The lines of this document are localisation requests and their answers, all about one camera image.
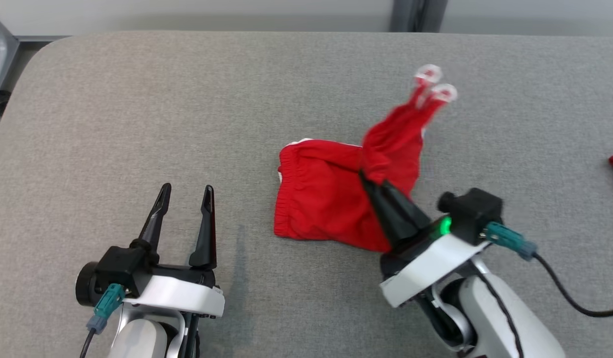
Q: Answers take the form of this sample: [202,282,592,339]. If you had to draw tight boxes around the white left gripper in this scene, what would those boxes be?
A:
[122,182,225,319]

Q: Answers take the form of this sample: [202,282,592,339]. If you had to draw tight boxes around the grey vertical partition post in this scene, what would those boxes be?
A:
[390,0,449,33]

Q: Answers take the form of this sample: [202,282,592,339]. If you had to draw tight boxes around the teal plug left camera cable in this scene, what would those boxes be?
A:
[80,283,126,358]

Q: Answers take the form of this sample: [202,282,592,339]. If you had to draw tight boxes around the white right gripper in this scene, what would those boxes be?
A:
[358,169,492,309]

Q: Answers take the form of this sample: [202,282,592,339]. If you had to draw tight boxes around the teal plug right camera cable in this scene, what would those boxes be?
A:
[484,222,613,318]

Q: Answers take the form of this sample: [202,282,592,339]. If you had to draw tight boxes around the teal plug camera cable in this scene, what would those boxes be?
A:
[80,283,126,358]
[484,222,613,318]

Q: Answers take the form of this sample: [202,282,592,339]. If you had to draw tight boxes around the red shorts white stripe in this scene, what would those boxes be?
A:
[273,63,458,253]

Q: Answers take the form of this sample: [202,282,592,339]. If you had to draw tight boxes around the grey fabric padded surface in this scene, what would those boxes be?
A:
[0,30,613,358]

